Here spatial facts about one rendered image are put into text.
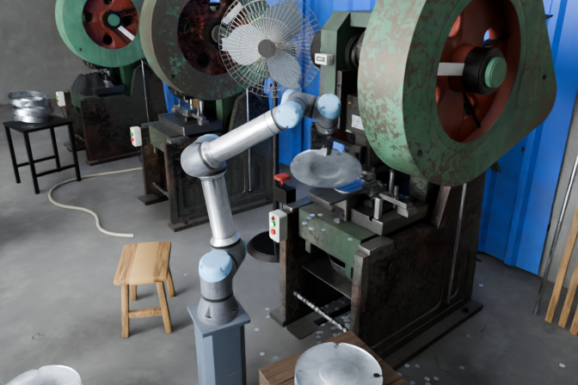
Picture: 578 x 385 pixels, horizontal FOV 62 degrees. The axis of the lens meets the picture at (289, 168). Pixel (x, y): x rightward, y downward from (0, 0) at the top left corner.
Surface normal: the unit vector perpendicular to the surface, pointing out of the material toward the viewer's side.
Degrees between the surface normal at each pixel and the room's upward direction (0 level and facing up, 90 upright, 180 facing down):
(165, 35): 90
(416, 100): 90
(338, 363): 0
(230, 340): 90
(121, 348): 0
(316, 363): 0
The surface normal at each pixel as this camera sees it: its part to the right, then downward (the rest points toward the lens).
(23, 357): 0.00, -0.94
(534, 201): -0.78, 0.22
